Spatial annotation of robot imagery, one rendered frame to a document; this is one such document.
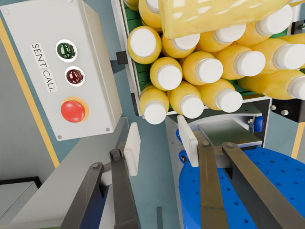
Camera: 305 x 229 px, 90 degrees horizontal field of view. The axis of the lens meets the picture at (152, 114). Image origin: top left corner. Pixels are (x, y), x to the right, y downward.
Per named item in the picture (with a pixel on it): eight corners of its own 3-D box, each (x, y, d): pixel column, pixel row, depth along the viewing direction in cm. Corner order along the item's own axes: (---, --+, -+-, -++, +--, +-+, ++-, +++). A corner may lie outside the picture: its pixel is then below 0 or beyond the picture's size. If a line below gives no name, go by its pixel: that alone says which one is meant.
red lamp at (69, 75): (71, 85, 23) (67, 86, 22) (66, 70, 22) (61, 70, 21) (85, 82, 23) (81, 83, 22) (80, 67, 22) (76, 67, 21)
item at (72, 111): (68, 121, 25) (64, 125, 24) (60, 101, 24) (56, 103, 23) (89, 118, 25) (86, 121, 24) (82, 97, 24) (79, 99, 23)
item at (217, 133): (198, 131, 45) (215, 156, 34) (198, 124, 45) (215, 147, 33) (232, 126, 45) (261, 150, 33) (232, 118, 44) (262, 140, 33)
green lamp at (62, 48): (62, 60, 22) (57, 61, 21) (56, 43, 21) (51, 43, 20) (77, 57, 22) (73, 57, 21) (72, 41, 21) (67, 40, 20)
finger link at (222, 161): (204, 158, 13) (240, 153, 13) (189, 131, 17) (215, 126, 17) (204, 172, 13) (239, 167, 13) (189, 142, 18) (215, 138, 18)
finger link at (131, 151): (137, 176, 15) (130, 177, 15) (140, 140, 22) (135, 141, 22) (130, 151, 14) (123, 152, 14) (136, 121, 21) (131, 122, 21)
